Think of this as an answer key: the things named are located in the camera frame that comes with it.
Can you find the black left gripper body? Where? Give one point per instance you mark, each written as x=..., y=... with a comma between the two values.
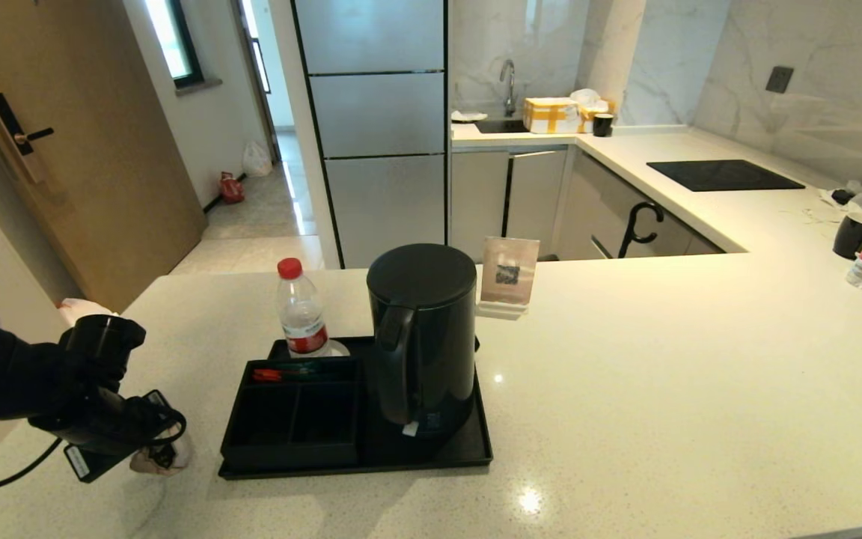
x=109, y=427

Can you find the pink and black tea sachet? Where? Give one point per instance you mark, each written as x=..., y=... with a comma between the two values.
x=173, y=458

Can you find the black electric kettle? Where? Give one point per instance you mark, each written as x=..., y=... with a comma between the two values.
x=431, y=337

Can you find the red-capped water bottle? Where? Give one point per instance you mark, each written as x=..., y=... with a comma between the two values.
x=300, y=314

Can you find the small black cup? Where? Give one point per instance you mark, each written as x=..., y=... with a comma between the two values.
x=603, y=125

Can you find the white and yellow plastic bag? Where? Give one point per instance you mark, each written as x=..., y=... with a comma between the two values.
x=83, y=307

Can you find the black compartment organizer box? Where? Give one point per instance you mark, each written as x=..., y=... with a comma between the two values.
x=289, y=454

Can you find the black serving tray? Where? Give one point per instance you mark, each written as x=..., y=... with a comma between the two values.
x=289, y=473

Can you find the red bag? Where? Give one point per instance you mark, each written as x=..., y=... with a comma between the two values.
x=232, y=189

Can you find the wooden door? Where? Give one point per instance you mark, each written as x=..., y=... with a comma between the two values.
x=102, y=150

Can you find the black framed window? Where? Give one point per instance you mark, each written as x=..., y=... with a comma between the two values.
x=176, y=37

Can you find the silver refrigerator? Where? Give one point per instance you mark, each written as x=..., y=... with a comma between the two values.
x=378, y=112

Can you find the acrylic QR code sign stand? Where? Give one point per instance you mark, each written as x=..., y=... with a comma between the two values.
x=509, y=273

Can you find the white dish by sink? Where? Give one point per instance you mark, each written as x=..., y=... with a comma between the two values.
x=468, y=116

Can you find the grey kitchen cabinet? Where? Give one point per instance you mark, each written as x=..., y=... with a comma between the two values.
x=536, y=195

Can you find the kitchen sink basin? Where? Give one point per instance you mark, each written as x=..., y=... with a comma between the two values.
x=502, y=126

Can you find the chrome sink faucet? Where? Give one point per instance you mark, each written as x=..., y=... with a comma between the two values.
x=509, y=82

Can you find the cardboard box with yellow tape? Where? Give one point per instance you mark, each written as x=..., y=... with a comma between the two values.
x=551, y=116

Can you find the small yellow taped box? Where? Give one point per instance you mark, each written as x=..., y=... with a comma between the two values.
x=595, y=118

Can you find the crumpled white bag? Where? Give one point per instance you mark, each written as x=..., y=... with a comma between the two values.
x=587, y=96

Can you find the black induction cooktop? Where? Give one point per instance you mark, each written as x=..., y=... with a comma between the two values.
x=723, y=176

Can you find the black mug white inside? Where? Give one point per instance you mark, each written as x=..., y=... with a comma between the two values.
x=854, y=239

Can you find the crumpled clear plastic wrap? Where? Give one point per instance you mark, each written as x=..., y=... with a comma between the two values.
x=861, y=196

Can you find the grey wall socket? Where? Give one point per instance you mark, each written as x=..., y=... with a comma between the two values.
x=780, y=79

